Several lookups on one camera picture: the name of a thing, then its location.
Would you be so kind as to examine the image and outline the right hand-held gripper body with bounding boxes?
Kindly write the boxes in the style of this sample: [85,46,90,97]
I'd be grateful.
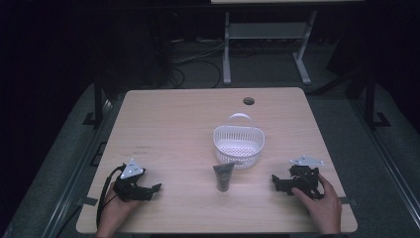
[288,154,325,200]

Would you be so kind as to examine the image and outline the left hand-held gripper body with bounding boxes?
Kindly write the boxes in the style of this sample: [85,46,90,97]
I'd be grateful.
[112,159,149,203]

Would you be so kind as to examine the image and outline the white plastic basket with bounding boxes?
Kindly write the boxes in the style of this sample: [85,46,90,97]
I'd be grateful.
[212,112,266,171]

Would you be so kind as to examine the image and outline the black squeeze tube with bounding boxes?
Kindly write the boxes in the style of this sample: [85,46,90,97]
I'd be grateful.
[212,161,237,193]

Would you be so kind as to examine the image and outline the person's left hand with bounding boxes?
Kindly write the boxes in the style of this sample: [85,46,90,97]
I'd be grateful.
[95,180,144,238]

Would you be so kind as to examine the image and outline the person's right hand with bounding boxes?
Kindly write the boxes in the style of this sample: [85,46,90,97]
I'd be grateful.
[291,174,343,236]

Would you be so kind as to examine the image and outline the grey tape strip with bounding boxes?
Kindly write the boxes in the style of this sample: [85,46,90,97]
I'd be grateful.
[339,196,359,206]

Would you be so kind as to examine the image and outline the black metal stand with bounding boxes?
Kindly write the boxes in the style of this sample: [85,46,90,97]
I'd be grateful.
[81,73,111,129]
[363,70,392,131]

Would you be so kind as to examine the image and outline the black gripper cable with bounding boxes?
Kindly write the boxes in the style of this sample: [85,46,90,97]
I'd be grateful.
[95,164,128,230]

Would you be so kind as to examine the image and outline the black floor cables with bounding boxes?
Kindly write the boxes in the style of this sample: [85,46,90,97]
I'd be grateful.
[166,38,229,89]

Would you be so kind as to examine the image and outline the white metal frame desk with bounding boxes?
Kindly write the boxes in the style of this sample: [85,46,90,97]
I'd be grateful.
[210,0,366,86]

